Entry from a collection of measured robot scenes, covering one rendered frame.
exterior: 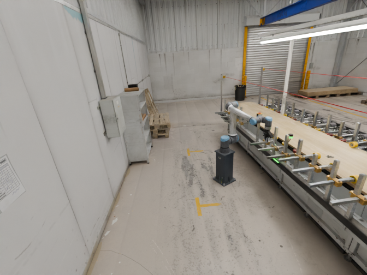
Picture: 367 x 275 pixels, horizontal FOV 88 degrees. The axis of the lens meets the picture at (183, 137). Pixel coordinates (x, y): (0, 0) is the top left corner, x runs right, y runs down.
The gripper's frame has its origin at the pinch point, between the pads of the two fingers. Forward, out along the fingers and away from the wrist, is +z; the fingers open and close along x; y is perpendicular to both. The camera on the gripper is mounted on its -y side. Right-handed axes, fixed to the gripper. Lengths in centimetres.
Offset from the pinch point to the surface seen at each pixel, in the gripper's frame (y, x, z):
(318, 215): -68, -39, 79
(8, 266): -130, 255, -4
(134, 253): -59, 198, 97
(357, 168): -77, -62, 7
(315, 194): -83, -11, 28
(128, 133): 161, 215, 19
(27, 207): -100, 253, -26
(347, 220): -120, -10, 27
